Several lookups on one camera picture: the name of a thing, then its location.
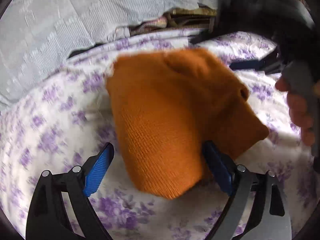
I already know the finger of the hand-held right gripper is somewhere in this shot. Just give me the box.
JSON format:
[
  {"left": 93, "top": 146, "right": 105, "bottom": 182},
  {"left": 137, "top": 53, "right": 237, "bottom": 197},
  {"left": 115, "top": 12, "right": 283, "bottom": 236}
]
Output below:
[
  {"left": 229, "top": 51, "right": 285, "bottom": 75},
  {"left": 190, "top": 29, "right": 220, "bottom": 45}
]

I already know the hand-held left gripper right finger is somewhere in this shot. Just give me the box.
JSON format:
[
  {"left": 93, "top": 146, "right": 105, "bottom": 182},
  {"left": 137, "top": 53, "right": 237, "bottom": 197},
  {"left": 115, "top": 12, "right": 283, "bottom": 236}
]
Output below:
[{"left": 202, "top": 140, "right": 293, "bottom": 240}]

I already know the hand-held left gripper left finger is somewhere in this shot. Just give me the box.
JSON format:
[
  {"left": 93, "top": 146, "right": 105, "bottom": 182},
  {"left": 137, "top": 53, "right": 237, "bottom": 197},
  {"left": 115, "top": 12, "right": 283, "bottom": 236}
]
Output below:
[{"left": 25, "top": 142, "right": 115, "bottom": 240}]

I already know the orange knit garment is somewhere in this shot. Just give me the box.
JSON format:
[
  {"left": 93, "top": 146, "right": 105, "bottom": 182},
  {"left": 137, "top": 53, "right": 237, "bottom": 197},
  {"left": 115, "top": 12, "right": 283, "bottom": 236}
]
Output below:
[{"left": 105, "top": 49, "right": 270, "bottom": 200}]

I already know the person's right hand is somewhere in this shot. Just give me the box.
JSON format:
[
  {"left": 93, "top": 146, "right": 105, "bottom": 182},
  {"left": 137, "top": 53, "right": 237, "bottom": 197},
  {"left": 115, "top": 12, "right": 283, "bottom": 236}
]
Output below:
[{"left": 275, "top": 76, "right": 316, "bottom": 147}]

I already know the tan patterned cloth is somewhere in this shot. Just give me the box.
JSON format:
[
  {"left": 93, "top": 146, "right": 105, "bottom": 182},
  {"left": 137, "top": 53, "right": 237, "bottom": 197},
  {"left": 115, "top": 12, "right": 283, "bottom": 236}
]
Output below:
[{"left": 167, "top": 7, "right": 217, "bottom": 28}]

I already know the pink striped cloth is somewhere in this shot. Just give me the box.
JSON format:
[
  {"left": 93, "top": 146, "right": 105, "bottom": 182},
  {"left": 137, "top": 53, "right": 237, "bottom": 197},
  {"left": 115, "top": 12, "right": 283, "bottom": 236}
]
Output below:
[{"left": 130, "top": 16, "right": 168, "bottom": 37}]

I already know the purple floral bedsheet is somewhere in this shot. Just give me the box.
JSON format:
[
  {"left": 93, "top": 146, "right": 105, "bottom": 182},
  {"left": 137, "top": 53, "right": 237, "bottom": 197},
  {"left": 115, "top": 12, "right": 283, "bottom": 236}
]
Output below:
[{"left": 0, "top": 29, "right": 318, "bottom": 240}]

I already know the black cloth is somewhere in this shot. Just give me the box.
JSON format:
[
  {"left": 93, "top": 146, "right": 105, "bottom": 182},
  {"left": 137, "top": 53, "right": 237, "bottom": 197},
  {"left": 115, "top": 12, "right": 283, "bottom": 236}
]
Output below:
[{"left": 66, "top": 44, "right": 105, "bottom": 59}]

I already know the pale grey embossed blanket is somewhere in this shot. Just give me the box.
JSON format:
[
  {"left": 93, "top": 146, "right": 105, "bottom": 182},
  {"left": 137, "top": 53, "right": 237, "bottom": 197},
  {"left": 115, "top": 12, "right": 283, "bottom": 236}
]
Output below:
[{"left": 0, "top": 0, "right": 220, "bottom": 110}]

